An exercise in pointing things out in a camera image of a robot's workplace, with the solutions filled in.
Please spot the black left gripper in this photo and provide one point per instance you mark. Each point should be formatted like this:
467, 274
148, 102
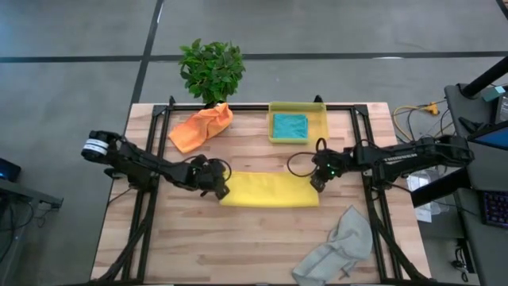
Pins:
204, 175

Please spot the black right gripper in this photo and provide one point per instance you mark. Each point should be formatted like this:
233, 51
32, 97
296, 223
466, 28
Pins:
335, 163

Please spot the teal microfiber towel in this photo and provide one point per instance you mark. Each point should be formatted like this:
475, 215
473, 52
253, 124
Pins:
290, 126

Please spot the yellow microfiber towel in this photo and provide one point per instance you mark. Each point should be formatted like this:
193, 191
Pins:
270, 190

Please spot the grey waffle microfiber towel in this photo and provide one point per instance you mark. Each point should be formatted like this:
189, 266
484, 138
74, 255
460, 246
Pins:
345, 242

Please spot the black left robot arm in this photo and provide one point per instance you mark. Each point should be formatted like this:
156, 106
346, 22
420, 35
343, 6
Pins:
135, 159

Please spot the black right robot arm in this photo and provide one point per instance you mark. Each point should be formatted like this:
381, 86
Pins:
412, 155

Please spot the orange microfiber towel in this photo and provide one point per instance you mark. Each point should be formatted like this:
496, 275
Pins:
198, 127

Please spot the yellow-green plastic bin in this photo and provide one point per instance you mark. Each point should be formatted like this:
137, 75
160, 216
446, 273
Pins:
319, 123

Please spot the black plant pot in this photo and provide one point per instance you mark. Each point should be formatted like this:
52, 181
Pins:
210, 105

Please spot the white plastic bag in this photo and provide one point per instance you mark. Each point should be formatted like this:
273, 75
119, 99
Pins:
422, 198

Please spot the green leafy plant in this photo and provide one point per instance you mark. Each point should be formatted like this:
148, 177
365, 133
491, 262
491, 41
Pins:
212, 69

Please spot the grey equipment cart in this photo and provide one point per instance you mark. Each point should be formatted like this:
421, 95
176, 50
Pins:
484, 167

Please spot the laptop with blue screen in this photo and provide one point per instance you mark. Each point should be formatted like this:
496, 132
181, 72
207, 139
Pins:
494, 137

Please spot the black keyboard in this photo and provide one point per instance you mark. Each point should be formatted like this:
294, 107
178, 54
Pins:
496, 208

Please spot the small teal box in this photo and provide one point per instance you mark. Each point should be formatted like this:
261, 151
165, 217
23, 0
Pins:
493, 93

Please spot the black pole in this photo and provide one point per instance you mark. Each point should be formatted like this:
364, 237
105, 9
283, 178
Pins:
486, 77

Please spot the grey table leg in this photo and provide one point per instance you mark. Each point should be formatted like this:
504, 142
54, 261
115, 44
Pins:
31, 194

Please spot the dark electronic device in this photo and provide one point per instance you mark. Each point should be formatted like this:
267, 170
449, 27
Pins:
8, 171

